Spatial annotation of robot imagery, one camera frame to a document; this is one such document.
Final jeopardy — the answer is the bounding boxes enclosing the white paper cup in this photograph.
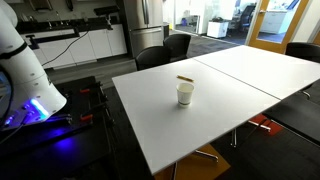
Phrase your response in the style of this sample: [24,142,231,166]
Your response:
[175,81,195,108]

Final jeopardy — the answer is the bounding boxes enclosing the brown wooden pencil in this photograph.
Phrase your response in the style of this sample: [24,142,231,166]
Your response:
[176,74,195,83]

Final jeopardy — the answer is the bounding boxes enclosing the metal table leg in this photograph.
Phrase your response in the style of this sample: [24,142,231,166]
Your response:
[194,149,220,164]
[230,127,238,149]

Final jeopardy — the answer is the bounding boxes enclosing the white storage box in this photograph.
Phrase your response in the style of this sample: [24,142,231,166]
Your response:
[206,20,230,39]

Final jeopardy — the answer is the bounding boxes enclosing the white kitchen cabinets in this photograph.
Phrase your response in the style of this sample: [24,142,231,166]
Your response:
[20,23,128,70]

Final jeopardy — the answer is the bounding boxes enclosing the black robot stand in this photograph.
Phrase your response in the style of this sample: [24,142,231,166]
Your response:
[0,75,116,180]

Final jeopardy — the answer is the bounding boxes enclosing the red floor object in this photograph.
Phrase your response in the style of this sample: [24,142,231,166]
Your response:
[249,113,284,137]

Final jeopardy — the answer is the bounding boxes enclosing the dark office chair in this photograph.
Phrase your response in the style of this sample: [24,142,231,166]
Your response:
[238,3,257,33]

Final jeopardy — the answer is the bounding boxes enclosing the black kitchen countertop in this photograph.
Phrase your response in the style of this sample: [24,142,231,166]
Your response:
[15,16,123,35]

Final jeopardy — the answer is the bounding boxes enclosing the black mounting bar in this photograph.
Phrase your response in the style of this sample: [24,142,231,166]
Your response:
[25,27,81,50]

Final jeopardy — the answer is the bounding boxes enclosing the orange wooden glass door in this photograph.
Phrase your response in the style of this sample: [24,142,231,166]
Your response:
[245,0,311,54]

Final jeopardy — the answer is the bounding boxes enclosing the orange-handled black clamp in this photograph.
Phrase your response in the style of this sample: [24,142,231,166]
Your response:
[79,101,108,122]
[79,81,104,95]

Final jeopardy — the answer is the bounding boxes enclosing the black cable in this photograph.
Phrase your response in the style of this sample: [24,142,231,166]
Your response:
[41,30,90,68]

